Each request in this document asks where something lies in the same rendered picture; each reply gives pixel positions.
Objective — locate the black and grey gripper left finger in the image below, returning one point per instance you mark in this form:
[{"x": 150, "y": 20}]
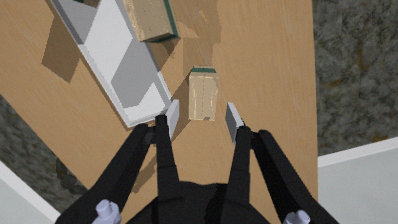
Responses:
[{"x": 102, "y": 202}]

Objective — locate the grey shallow tray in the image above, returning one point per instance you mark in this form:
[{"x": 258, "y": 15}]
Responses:
[{"x": 107, "y": 40}]

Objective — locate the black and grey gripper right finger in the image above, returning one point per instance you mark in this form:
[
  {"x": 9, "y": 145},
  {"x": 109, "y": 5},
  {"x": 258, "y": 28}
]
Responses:
[{"x": 292, "y": 201}]

